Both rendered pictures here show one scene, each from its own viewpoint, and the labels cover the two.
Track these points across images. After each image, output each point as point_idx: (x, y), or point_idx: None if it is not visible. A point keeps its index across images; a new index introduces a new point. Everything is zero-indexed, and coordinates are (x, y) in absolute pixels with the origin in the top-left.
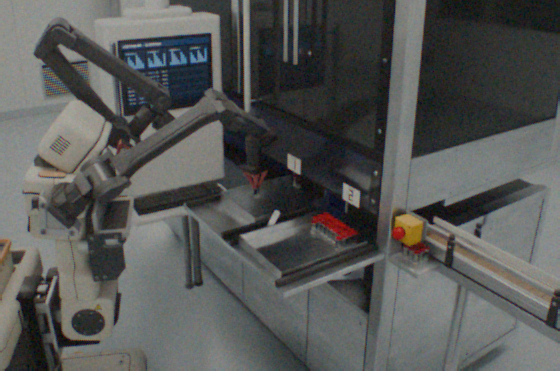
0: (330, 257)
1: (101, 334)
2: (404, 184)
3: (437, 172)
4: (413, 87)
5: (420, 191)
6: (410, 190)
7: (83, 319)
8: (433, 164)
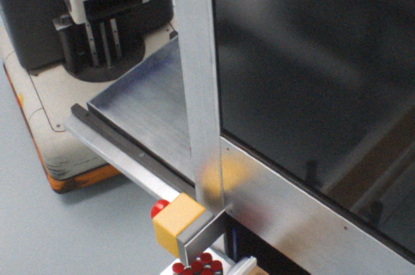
0: (150, 152)
1: (72, 15)
2: (211, 163)
3: (292, 217)
4: (196, 4)
5: (252, 209)
6: (227, 186)
7: None
8: (278, 193)
